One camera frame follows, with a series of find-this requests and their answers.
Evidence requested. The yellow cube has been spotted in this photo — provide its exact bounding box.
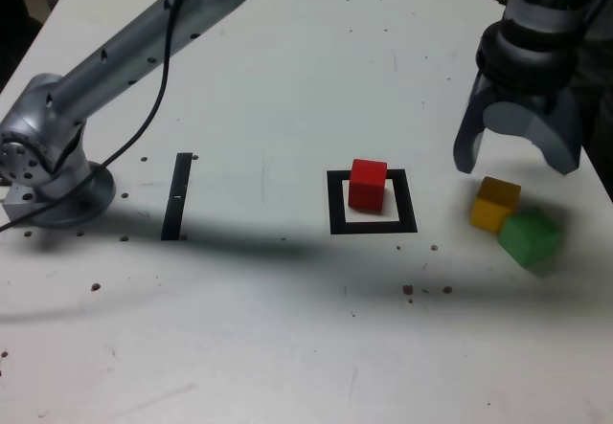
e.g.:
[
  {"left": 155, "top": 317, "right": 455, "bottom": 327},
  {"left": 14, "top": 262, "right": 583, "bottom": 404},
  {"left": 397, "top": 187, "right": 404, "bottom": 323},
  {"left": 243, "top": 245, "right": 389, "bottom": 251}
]
[{"left": 468, "top": 176, "right": 522, "bottom": 233}]

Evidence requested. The black tape square outline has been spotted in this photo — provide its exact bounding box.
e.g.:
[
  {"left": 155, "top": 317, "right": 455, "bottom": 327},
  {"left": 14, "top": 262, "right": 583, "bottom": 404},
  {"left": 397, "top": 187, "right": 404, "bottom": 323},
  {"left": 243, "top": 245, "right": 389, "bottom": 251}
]
[{"left": 326, "top": 168, "right": 419, "bottom": 236}]

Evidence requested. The green cube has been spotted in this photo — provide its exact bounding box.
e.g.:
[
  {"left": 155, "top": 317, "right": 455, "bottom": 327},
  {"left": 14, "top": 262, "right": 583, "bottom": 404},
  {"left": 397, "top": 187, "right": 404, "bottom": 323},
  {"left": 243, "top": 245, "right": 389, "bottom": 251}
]
[{"left": 497, "top": 206, "right": 564, "bottom": 272}]

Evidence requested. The red cube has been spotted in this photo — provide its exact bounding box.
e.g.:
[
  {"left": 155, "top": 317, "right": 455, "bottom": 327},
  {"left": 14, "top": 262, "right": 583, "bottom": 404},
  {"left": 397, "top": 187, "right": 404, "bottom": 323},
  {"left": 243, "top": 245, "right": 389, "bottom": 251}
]
[{"left": 347, "top": 158, "right": 389, "bottom": 213}]

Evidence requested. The black tape strip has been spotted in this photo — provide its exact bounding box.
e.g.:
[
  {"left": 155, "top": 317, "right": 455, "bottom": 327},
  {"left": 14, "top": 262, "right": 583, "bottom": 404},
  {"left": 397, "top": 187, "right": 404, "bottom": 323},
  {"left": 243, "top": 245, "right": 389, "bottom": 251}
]
[{"left": 160, "top": 152, "right": 193, "bottom": 242}]

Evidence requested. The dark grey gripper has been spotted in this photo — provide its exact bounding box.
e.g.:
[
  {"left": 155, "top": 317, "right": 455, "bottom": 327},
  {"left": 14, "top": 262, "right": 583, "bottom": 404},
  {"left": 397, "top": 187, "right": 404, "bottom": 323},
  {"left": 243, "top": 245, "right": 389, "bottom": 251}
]
[{"left": 452, "top": 70, "right": 583, "bottom": 178}]

